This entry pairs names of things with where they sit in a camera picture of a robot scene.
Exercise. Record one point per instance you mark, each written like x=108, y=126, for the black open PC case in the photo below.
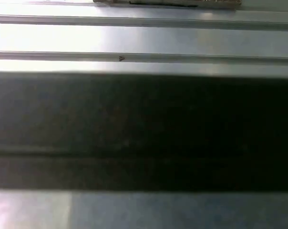
x=144, y=131

